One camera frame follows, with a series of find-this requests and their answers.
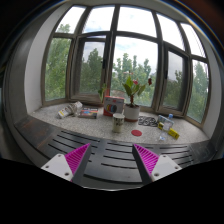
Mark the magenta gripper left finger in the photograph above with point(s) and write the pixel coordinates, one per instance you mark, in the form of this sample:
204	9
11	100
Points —
71	166

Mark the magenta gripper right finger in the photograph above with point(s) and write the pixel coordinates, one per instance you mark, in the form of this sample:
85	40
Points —
153	167

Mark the clear plastic water bottle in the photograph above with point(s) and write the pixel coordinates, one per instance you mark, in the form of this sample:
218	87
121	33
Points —
167	124

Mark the dark slatted radiator cover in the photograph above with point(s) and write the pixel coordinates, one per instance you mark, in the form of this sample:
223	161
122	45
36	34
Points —
110	160

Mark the red round coaster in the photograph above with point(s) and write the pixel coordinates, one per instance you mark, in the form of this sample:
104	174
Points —
136	132

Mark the yellow packet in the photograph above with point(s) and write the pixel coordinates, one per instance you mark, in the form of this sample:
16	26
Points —
170	131

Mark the dark flat box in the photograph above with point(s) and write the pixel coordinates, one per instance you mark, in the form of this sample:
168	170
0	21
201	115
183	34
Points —
90	113

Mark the white packaged items bundle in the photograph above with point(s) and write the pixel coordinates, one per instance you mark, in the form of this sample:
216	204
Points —
73	109

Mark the patterned paper cup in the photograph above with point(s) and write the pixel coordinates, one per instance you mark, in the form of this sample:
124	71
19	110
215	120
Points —
118	121

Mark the potted plant white pot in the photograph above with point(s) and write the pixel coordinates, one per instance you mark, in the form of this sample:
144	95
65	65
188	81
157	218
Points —
132	88

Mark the red cardboard box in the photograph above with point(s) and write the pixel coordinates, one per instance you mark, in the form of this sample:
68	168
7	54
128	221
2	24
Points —
113	105

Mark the small green plant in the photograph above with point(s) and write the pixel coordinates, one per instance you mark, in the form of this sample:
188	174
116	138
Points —
101	92

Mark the bay window frame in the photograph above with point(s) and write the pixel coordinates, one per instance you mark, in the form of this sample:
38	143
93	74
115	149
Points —
93	45

